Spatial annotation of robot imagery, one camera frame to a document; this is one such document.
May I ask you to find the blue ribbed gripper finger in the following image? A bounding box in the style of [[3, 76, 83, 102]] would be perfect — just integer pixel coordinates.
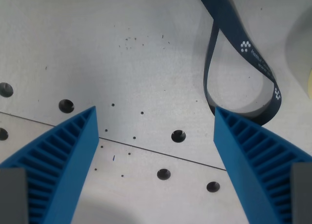
[[0, 105, 100, 224], [213, 106, 312, 224]]

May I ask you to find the pale yellow tape roll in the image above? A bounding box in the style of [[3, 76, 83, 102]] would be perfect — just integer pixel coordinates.
[[306, 68, 312, 99]]

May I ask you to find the dark blue printed lanyard strap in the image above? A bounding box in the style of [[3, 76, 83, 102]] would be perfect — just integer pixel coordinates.
[[194, 0, 283, 126]]

